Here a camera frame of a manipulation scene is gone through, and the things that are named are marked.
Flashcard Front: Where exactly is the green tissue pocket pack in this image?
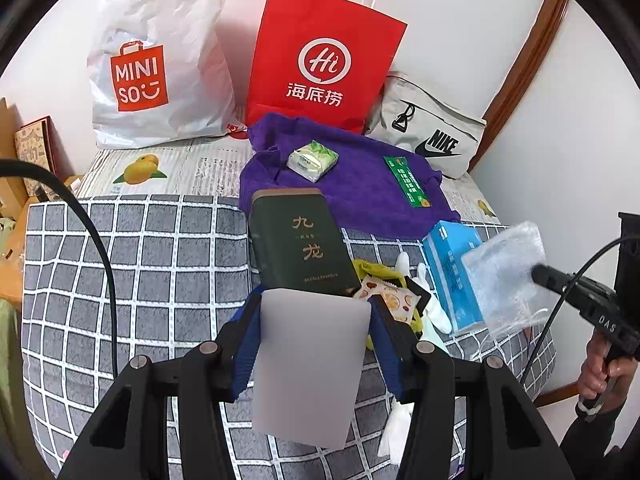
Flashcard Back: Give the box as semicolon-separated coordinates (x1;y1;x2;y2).
286;140;340;183

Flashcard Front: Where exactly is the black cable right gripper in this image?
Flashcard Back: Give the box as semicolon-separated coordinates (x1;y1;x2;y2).
519;234;640;386

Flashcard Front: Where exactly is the white tissue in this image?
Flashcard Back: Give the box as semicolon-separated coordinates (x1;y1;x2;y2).
378;400;414;466

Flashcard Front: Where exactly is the beige Nike pouch bag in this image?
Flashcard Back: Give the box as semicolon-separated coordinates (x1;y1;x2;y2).
367;72;486;179

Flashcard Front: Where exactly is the wooden door frame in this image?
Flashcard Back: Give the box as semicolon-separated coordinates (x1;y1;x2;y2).
470;0;570;169

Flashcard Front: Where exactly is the purple knitted cloth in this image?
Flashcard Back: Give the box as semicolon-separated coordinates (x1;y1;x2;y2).
240;113;461;238

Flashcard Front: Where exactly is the yellow fabric pouch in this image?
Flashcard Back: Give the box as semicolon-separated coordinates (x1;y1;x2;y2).
352;259;431;338

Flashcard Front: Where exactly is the white Miniso plastic bag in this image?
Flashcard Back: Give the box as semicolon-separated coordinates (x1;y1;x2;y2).
87;0;244;150

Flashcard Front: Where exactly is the fruit pattern small packet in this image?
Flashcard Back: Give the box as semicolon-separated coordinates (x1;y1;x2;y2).
355;275;420;324

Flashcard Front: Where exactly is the newspaper with fruit print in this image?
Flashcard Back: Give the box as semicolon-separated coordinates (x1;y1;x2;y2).
74;134;501;221

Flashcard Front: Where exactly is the blue tissue pack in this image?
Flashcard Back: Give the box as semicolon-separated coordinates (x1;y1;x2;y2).
422;220;506;336

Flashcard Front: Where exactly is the dark green tea tin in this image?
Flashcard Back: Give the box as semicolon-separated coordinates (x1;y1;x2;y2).
248;188;360;297

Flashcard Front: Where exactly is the white glove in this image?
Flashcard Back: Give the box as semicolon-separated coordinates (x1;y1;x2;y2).
395;252;452;335

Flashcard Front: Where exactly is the patterned small book box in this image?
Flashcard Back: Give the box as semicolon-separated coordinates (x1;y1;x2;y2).
14;116;60;177

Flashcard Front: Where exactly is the person right hand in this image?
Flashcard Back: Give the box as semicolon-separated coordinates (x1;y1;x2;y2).
577;330;637;413

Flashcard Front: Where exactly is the translucent organza pouch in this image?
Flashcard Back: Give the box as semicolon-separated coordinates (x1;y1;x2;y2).
461;221;552;339

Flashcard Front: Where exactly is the red Haidilao paper bag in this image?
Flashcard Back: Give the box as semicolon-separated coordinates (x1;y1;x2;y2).
245;0;407;134

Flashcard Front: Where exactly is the green wet wipe packet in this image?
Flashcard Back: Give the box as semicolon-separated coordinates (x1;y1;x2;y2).
384;156;431;208

